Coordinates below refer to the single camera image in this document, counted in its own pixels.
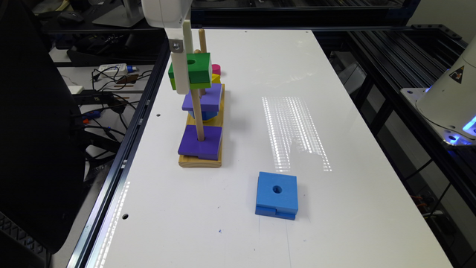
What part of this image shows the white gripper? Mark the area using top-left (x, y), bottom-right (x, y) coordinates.
top-left (141, 0), bottom-right (194, 95)

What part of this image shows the wooden peg far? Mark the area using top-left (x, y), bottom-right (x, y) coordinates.
top-left (199, 28), bottom-right (208, 97)

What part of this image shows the green square block with hole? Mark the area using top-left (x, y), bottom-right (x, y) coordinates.
top-left (168, 53), bottom-right (212, 90)

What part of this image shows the wooden peg base board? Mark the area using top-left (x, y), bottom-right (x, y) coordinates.
top-left (178, 85), bottom-right (225, 168)

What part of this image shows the dark purple square block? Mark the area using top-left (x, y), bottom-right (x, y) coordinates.
top-left (178, 125), bottom-right (222, 160)

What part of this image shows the blue block under periwinkle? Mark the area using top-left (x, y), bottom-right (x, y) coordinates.
top-left (188, 111), bottom-right (219, 121)

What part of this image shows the periwinkle square block middle peg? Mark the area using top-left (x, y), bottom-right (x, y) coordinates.
top-left (181, 83), bottom-right (222, 112)

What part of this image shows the pink block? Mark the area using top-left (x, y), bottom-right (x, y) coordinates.
top-left (212, 64), bottom-right (221, 75)

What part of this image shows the blue square block with hole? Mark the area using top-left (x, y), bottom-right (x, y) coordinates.
top-left (255, 172), bottom-right (298, 220)

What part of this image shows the yellow small square block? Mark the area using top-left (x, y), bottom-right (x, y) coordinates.
top-left (212, 74), bottom-right (221, 83)

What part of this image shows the black aluminium frame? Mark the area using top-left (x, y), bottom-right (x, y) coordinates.
top-left (68, 7), bottom-right (475, 267)

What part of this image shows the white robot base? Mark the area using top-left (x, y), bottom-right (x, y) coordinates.
top-left (400, 41), bottom-right (475, 146)

